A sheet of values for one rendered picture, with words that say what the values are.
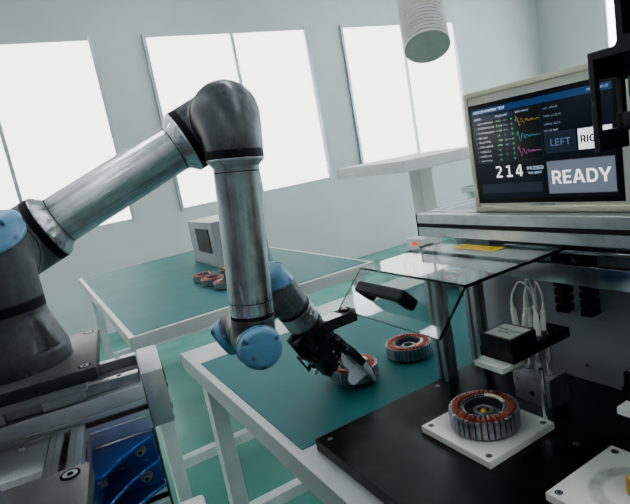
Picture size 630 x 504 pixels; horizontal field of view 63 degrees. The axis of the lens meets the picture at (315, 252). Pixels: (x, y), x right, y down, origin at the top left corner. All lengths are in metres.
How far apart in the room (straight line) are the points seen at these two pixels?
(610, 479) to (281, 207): 5.04
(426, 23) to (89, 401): 1.59
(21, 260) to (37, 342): 0.12
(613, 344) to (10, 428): 0.97
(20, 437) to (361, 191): 5.55
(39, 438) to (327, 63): 5.58
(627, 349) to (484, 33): 6.99
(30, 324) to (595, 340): 0.93
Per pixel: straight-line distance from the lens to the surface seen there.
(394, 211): 6.46
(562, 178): 0.86
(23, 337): 0.84
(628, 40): 0.31
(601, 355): 1.07
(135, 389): 0.85
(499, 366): 0.91
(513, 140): 0.91
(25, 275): 0.85
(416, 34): 1.96
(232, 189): 0.84
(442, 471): 0.87
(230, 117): 0.84
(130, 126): 5.20
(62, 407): 0.87
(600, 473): 0.85
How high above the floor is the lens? 1.26
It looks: 10 degrees down
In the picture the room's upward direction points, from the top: 10 degrees counter-clockwise
